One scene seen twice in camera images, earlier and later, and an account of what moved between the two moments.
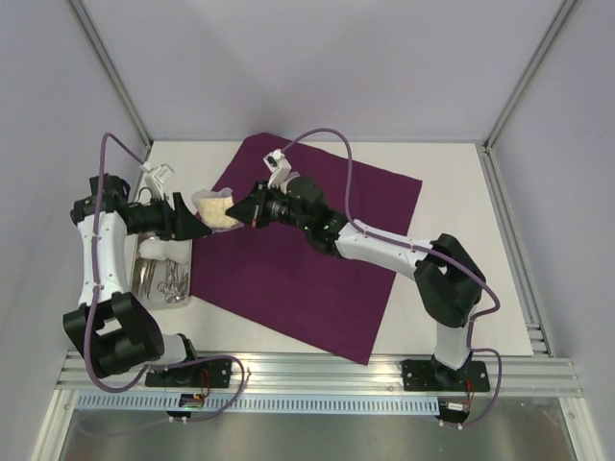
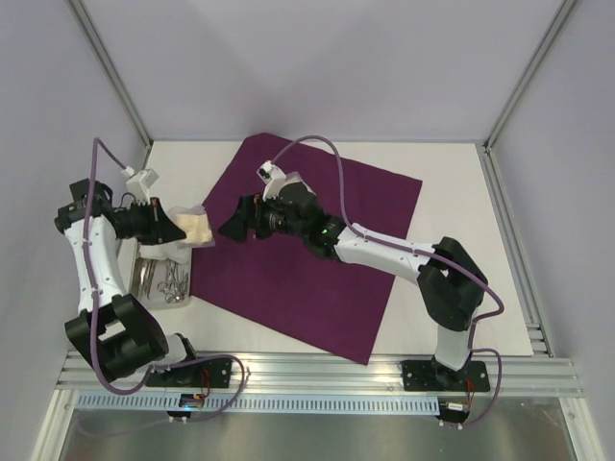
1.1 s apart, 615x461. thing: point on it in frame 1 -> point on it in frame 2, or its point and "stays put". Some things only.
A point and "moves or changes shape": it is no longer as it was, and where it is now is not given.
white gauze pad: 179,251 stays put
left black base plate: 209,373 stays put
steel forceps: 143,274 stays put
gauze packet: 211,206 moves or changes shape
